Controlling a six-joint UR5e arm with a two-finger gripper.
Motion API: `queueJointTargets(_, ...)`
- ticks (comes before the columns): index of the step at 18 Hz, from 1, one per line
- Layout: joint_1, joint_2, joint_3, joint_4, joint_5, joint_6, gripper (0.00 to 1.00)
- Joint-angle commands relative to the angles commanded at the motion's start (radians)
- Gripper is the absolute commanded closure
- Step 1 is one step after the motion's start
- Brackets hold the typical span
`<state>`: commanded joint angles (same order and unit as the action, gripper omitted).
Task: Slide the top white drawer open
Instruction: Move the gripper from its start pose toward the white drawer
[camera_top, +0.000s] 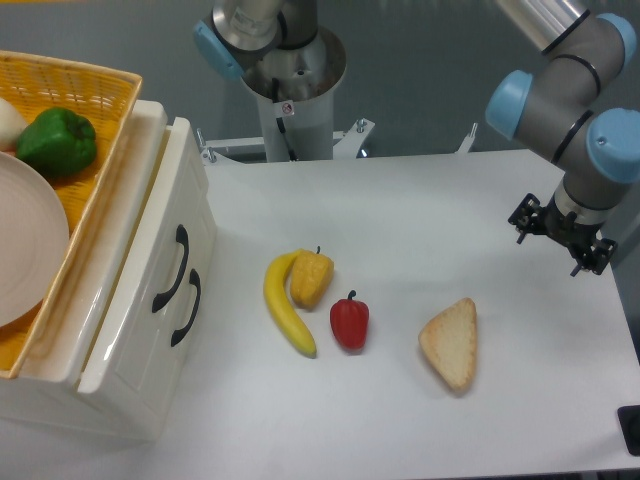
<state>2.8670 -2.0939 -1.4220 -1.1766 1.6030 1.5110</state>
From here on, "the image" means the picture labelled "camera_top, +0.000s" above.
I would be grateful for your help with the white metal mounting bracket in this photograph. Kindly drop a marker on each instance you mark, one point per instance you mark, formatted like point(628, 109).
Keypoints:
point(346, 144)

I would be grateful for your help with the yellow woven basket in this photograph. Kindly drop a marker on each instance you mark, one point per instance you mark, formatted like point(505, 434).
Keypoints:
point(78, 112)

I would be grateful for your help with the black object at table edge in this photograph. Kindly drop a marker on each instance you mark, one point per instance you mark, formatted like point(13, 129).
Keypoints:
point(629, 420)

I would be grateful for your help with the triangular toast bread slice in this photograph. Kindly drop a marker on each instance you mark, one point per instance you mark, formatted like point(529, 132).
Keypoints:
point(449, 343)

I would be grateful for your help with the yellow toy banana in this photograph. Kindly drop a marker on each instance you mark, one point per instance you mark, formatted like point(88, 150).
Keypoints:
point(280, 308)

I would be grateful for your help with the pink round plate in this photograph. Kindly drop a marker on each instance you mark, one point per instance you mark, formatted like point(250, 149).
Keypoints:
point(34, 238)

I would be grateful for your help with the yellow toy bell pepper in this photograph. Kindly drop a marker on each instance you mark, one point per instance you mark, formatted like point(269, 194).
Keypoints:
point(311, 274)

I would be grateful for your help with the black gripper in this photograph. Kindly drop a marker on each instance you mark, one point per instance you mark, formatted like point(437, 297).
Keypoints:
point(590, 253)

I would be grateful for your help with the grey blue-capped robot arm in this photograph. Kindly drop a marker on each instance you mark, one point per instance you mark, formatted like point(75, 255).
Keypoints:
point(549, 113)

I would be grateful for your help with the white plastic drawer cabinet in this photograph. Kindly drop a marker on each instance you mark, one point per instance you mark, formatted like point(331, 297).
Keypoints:
point(46, 388)

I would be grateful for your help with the white toy onion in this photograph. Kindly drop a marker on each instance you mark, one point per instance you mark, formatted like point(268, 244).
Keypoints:
point(12, 124)

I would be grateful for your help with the green toy bell pepper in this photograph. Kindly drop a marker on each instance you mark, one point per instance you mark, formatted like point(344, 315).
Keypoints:
point(58, 143)

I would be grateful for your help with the white drawer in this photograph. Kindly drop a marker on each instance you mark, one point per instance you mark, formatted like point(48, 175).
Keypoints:
point(132, 372)

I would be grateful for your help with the red toy bell pepper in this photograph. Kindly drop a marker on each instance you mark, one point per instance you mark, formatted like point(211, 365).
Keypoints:
point(349, 319)

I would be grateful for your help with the lower drawer black handle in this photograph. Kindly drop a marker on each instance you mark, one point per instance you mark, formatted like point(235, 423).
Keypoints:
point(179, 334)

